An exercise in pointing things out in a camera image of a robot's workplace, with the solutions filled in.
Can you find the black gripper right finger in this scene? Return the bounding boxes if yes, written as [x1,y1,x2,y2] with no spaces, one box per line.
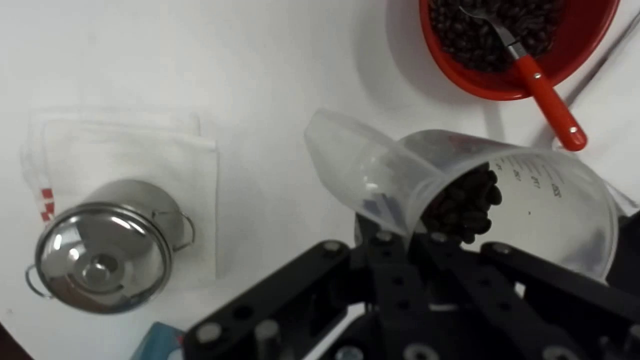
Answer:
[405,230,640,360]

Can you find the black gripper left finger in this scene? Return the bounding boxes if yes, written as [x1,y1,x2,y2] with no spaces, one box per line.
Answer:
[182,212,427,360]

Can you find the clear plastic measuring cup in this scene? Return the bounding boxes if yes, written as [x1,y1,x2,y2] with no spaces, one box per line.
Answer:
[301,107,621,282]

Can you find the coffee beans in cup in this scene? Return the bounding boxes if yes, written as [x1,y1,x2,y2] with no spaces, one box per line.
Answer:
[420,161,503,246]

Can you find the blue picture box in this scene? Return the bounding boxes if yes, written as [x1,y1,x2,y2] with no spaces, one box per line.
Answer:
[136,320,188,360]

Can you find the white napkin with red mark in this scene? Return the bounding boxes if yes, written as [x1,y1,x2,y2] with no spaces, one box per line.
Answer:
[18,107,221,292]

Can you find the red bowl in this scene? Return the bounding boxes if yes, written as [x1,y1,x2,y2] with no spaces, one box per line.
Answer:
[416,0,621,102]

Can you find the coffee beans in bowl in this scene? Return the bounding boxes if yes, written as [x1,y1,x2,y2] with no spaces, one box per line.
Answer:
[427,0,561,74]

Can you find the small steel pot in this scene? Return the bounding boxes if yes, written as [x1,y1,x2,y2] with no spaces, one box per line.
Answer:
[24,177,198,315]

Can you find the red-handled metal spoon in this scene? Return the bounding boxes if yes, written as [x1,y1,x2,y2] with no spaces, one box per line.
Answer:
[457,2,590,154]

